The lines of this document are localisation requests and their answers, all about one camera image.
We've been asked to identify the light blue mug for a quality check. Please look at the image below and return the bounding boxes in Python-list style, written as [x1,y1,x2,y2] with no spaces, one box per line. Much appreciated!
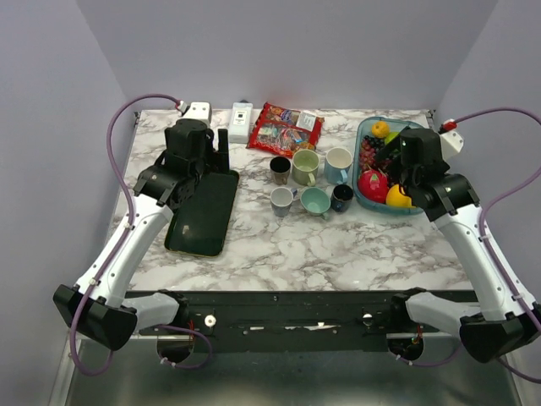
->
[324,147,353,184]

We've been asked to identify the brown striped mug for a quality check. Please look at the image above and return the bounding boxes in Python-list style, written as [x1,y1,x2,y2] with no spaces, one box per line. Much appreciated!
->
[270,156,292,185]

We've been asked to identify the dark blue mug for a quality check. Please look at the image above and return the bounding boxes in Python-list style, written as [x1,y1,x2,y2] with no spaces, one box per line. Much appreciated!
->
[331,184,354,213]

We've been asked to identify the light green mug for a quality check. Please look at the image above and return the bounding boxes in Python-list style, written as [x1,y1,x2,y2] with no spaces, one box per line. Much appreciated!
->
[292,149,320,187]

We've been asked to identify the grey blue mug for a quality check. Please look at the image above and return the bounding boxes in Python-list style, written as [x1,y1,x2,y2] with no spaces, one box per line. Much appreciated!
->
[270,186,298,217]

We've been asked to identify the green teal mug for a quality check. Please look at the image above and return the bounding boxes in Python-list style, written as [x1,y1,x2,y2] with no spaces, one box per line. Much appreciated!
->
[300,187,331,220]

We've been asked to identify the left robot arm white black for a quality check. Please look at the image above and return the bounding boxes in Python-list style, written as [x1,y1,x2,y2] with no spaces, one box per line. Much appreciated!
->
[52,118,229,351]

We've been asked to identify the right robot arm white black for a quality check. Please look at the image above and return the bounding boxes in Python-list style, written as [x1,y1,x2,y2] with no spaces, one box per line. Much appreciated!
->
[376,127,540,363]

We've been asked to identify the green lime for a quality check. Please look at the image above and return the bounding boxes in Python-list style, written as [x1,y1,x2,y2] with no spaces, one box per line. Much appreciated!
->
[384,132,399,145]

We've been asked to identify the orange fruit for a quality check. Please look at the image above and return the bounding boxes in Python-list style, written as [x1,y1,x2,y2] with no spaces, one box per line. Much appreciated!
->
[371,120,390,139]

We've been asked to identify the white power strip box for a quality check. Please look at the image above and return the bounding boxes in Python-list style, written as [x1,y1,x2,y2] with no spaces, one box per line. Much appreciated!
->
[228,101,253,145]

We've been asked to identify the purple grapes in bowl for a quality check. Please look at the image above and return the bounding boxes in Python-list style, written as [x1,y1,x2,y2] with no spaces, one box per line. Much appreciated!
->
[359,135,391,174]

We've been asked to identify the red dragon fruit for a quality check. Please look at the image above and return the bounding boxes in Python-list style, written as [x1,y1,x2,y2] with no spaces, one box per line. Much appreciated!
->
[358,169,389,204]

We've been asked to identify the yellow lemon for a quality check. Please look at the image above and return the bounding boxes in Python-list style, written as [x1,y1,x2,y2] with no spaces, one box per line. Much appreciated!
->
[385,184,414,209]

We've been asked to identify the teal plastic fruit bowl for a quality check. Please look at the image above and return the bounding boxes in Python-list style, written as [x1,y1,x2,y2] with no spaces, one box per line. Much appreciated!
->
[351,116,425,216]

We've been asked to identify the red snack bag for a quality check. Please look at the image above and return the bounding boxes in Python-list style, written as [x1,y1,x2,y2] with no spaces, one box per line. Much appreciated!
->
[247,102,325,158]

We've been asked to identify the dark green tray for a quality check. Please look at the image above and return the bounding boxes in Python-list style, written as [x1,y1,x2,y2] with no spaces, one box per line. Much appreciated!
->
[164,170,239,257]

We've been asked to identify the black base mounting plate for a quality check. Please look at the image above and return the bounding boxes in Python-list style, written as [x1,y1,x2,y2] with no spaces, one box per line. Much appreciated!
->
[126,289,478,354]

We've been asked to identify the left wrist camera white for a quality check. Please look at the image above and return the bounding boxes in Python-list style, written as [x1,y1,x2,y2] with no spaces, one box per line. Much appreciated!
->
[175,101,212,127]

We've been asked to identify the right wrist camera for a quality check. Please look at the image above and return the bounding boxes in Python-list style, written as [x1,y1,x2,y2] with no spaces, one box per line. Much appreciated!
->
[438,119,464,162]

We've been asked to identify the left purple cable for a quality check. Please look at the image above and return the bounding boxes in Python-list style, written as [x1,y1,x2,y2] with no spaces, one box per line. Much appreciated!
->
[68,93,213,376]

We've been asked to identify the purple cable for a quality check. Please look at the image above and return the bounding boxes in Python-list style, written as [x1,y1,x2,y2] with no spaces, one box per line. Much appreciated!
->
[68,93,213,376]
[395,107,541,385]

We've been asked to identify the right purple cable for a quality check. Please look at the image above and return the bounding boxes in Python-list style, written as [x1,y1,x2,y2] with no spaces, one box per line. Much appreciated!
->
[395,107,541,385]

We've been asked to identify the aluminium rail frame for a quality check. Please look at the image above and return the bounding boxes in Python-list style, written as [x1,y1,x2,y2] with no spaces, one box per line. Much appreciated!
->
[51,337,527,405]

